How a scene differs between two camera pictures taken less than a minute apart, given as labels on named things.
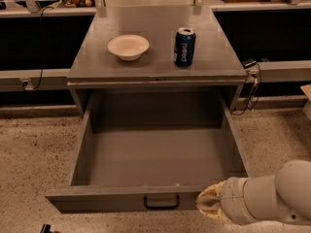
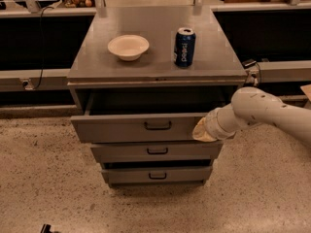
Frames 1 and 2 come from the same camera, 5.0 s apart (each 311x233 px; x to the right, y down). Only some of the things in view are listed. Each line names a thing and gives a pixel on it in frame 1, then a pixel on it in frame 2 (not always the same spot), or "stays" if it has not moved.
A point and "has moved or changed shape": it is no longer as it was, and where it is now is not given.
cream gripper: x=233 y=198 → x=214 y=125
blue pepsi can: x=185 y=47 stays
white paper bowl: x=128 y=47 stays
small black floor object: x=46 y=228 stays
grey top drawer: x=151 y=152 has moved or changed shape
